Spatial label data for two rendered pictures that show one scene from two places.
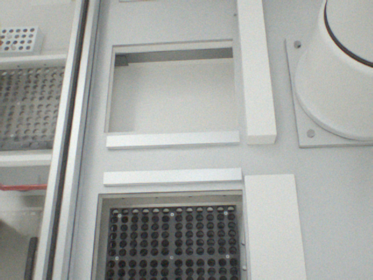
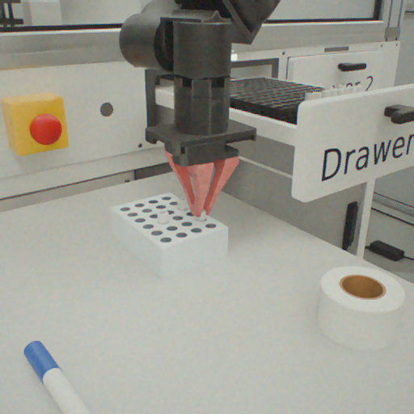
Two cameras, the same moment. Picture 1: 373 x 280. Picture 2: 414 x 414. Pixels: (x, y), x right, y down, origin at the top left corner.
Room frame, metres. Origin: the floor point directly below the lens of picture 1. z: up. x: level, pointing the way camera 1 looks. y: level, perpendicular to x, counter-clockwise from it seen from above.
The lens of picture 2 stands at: (1.08, 0.77, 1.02)
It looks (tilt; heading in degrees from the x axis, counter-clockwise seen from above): 23 degrees down; 225
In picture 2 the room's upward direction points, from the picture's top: straight up
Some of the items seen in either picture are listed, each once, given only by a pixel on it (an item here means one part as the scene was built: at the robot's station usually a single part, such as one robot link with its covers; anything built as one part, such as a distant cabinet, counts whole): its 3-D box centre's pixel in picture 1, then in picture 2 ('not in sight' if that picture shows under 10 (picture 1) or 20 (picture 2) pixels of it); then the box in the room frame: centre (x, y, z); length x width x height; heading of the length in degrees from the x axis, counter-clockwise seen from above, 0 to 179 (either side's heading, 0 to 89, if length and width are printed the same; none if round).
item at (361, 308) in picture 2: not in sight; (359, 306); (0.75, 0.63, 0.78); 0.07 x 0.07 x 0.04
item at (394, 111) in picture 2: not in sight; (403, 112); (0.54, 0.55, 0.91); 0.07 x 0.04 x 0.01; 171
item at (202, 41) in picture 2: not in sight; (198, 48); (0.75, 0.43, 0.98); 0.07 x 0.06 x 0.07; 91
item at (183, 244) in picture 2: not in sight; (166, 231); (0.78, 0.40, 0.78); 0.12 x 0.08 x 0.04; 80
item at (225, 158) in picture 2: not in sight; (194, 176); (0.76, 0.43, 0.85); 0.07 x 0.07 x 0.09; 79
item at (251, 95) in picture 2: not in sight; (268, 110); (0.50, 0.33, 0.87); 0.22 x 0.18 x 0.06; 81
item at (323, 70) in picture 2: not in sight; (336, 80); (0.17, 0.26, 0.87); 0.29 x 0.02 x 0.11; 171
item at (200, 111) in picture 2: not in sight; (201, 110); (0.75, 0.43, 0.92); 0.10 x 0.07 x 0.07; 169
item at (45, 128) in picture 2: not in sight; (44, 128); (0.82, 0.21, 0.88); 0.04 x 0.03 x 0.04; 171
